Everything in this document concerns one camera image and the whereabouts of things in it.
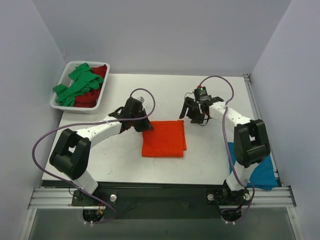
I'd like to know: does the orange t shirt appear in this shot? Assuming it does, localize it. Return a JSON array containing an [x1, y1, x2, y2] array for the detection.
[[141, 120, 187, 158]]

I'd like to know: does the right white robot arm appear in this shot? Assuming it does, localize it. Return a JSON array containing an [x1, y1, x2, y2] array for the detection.
[[179, 86, 271, 204]]

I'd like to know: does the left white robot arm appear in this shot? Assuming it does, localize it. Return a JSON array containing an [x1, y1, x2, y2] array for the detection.
[[49, 97, 153, 206]]

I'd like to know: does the dark red t shirt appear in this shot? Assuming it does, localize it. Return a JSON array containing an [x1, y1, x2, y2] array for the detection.
[[74, 64, 108, 108]]

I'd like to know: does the green t shirt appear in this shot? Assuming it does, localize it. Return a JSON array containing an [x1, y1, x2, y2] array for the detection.
[[53, 62, 105, 107]]

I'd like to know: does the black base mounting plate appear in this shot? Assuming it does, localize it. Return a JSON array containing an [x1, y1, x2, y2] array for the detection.
[[71, 182, 251, 222]]

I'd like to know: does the blue folded t shirt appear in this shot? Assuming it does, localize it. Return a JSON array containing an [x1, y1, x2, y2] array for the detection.
[[228, 142, 278, 191]]

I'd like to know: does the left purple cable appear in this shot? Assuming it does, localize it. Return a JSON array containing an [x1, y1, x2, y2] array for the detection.
[[32, 87, 157, 224]]

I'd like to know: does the purple cable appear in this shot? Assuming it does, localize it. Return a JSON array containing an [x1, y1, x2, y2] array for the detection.
[[32, 87, 157, 224], [197, 75, 256, 225]]

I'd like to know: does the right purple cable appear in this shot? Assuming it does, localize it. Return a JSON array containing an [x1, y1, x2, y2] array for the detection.
[[197, 75, 256, 225]]

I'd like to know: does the aluminium frame rail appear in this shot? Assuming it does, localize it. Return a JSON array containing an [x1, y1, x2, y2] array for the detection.
[[27, 72, 297, 210]]

